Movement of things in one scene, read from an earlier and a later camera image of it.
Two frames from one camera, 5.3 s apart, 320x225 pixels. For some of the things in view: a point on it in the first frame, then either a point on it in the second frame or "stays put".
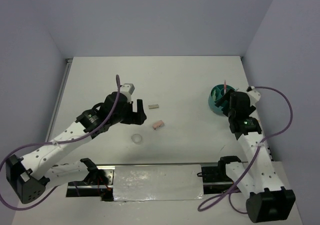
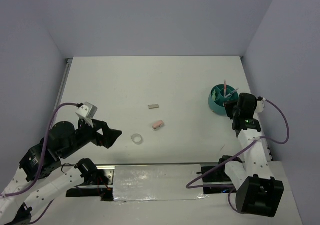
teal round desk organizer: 215,93 stays put
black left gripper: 135,118 -> 110,136
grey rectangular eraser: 153,106 stays put
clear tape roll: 136,138 stays put
